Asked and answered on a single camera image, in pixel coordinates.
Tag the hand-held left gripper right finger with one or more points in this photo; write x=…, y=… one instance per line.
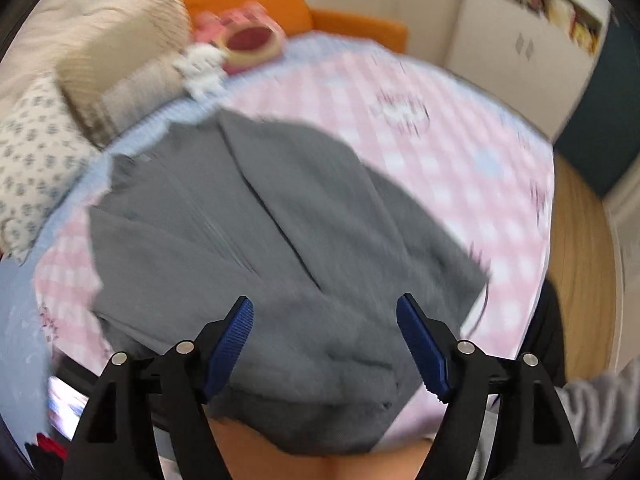
x=422, y=347

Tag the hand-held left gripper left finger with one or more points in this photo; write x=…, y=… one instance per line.
x=232, y=345

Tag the grey sweater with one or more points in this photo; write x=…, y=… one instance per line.
x=280, y=240

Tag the pink checkered blanket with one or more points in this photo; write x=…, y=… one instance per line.
x=450, y=125

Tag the floral patterned pillow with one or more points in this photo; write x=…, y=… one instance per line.
x=35, y=155

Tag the white plush toy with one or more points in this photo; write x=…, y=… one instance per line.
x=200, y=72

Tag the dark teal door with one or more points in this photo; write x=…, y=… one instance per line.
x=600, y=125

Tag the beige striped pillow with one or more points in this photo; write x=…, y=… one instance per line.
x=115, y=75

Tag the white cabinet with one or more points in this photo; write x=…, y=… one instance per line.
x=505, y=60

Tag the pink plush toy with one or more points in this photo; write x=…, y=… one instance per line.
x=247, y=37

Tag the cream quilt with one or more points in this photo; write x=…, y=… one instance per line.
x=75, y=15

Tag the row of shelf items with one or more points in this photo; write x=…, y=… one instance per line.
x=545, y=0

